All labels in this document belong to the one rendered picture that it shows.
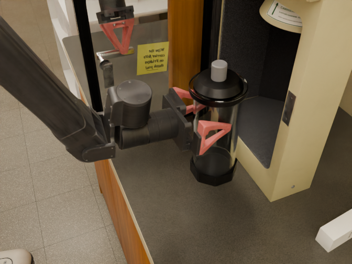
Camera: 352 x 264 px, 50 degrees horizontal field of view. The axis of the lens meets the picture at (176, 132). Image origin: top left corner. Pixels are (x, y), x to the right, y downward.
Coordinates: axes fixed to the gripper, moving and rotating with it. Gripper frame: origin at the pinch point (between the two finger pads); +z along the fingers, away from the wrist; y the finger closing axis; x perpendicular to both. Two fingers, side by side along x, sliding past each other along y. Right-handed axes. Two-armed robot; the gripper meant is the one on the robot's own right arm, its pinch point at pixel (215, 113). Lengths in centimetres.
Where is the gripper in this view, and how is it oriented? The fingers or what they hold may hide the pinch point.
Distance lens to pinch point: 73.4
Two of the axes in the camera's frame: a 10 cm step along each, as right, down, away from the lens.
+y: -4.0, -5.9, 7.0
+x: -0.8, 7.8, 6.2
